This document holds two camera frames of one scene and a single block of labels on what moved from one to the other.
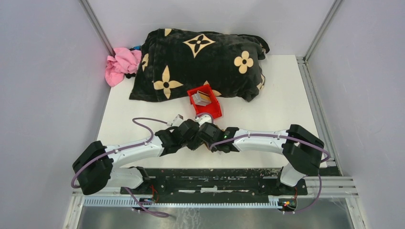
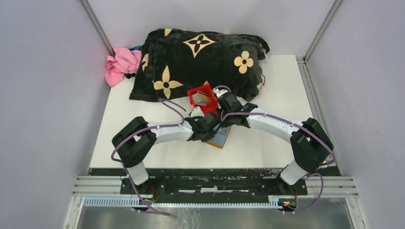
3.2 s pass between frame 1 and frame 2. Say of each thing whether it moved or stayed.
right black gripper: moved
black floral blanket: stayed
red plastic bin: stayed
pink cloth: stayed
